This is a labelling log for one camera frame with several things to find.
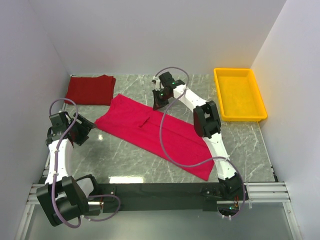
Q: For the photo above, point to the aluminium frame rail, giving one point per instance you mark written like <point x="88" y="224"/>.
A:
<point x="266" y="215"/>

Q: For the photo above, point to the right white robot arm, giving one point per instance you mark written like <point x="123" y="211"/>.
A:
<point x="206" y="124"/>

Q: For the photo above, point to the black base beam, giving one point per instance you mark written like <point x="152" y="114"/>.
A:
<point x="206" y="196"/>

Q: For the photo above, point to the pink t shirt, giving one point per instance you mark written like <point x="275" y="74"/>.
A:
<point x="139" y="125"/>

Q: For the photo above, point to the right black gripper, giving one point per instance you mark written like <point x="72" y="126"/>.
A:
<point x="158" y="104"/>

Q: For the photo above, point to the folded dark red t shirt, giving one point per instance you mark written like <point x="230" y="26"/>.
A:
<point x="98" y="91"/>

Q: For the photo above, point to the yellow plastic tray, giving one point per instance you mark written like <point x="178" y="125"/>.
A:
<point x="238" y="95"/>

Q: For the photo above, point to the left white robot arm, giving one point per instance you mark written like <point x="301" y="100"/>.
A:
<point x="62" y="197"/>

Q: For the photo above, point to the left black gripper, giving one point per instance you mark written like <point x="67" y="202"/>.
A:
<point x="85" y="127"/>

